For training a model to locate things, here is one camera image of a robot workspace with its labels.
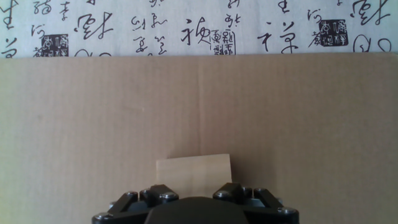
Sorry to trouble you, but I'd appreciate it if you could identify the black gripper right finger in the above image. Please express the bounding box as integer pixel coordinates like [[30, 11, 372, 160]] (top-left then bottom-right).
[[212, 182, 300, 224]]

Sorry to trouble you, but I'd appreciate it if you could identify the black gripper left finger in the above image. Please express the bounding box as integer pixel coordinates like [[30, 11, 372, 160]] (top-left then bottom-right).
[[91, 184, 180, 224]]

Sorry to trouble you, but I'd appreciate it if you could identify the light wooden block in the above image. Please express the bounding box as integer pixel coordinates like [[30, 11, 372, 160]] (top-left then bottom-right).
[[155, 153, 234, 200]]

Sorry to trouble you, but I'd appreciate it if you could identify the brown cardboard sheet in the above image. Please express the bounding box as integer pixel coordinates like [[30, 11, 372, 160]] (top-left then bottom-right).
[[0, 52, 398, 224]]

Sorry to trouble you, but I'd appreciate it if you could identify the white calligraphy print cloth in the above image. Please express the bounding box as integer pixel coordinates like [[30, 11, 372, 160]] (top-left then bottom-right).
[[0, 0, 398, 59]]

